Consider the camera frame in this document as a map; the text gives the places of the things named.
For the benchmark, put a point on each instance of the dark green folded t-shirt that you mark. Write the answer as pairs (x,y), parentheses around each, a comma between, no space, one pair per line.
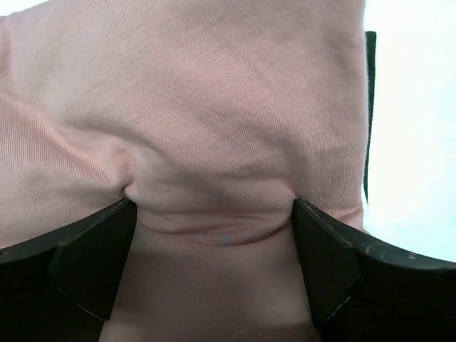
(371,42)

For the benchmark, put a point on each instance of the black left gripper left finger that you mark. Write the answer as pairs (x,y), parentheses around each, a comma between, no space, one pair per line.
(61,286)

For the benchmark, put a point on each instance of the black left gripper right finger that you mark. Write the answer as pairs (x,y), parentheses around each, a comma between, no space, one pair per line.
(362,289)

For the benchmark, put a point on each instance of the pink t-shirt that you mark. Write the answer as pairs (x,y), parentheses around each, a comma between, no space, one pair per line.
(212,117)

